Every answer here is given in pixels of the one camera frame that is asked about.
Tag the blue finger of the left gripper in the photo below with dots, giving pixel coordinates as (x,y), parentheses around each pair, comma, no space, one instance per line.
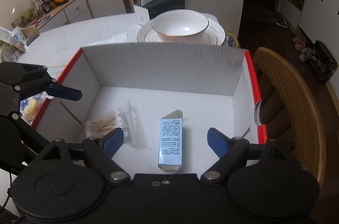
(59,91)

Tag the near light wooden chair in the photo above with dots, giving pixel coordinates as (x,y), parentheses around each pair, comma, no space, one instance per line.
(290,112)

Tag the white paper napkin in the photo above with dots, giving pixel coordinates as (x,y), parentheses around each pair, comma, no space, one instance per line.
(119,38)

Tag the yellow rimmed trash bin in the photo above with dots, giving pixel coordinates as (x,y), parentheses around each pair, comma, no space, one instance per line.
(231,40)

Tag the bag of cotton swabs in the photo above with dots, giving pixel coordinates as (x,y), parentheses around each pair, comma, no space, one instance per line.
(123,117)

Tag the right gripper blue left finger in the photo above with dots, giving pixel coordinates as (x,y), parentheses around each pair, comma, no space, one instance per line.
(100,151)

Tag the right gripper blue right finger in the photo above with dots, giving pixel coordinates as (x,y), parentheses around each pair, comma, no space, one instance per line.
(232,155)

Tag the white ceramic bowl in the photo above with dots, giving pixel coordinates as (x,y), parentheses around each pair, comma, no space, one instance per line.
(180,26)

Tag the white cabinet with black handles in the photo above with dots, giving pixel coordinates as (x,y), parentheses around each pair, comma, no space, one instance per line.
(319,20)

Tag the black wire rack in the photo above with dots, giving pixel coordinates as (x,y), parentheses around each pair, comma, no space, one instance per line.
(322,62)

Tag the green white tissue box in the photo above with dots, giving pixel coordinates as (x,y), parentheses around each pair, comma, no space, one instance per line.
(147,10)

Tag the light blue small carton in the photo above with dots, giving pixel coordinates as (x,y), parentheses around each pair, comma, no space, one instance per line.
(171,142)

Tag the blueberry snack packet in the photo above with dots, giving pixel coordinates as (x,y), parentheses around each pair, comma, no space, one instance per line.
(30,106)

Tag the red white cardboard box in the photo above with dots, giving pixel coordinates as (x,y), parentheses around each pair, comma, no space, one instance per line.
(213,86)

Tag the white drawer sideboard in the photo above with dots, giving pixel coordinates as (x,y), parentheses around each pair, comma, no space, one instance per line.
(71,12)

